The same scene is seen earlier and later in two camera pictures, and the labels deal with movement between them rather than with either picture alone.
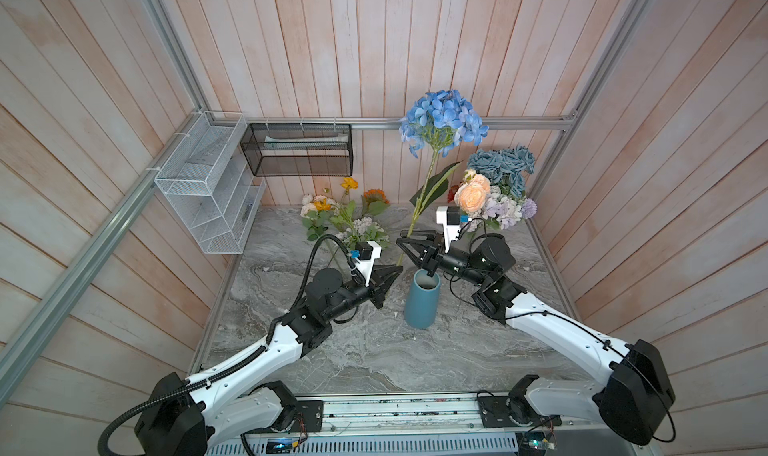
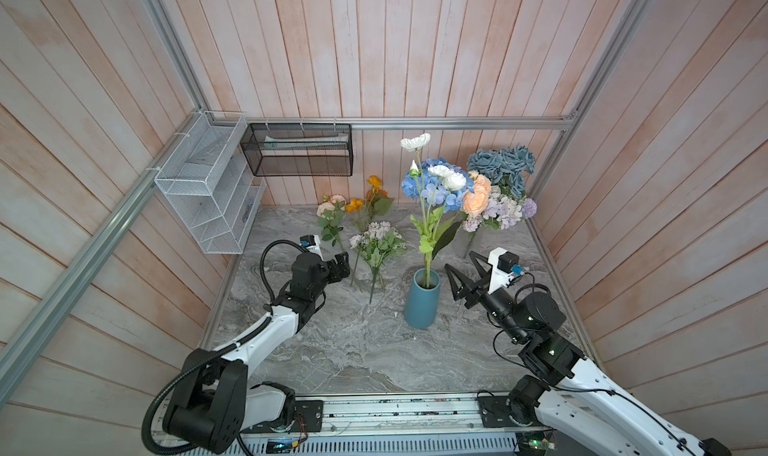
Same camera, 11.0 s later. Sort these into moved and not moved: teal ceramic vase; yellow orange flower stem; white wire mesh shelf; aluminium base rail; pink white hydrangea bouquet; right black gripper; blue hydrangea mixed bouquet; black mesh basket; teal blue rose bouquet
Moved: right black gripper; blue hydrangea mixed bouquet; yellow orange flower stem
Not moved: teal blue rose bouquet; aluminium base rail; black mesh basket; pink white hydrangea bouquet; teal ceramic vase; white wire mesh shelf
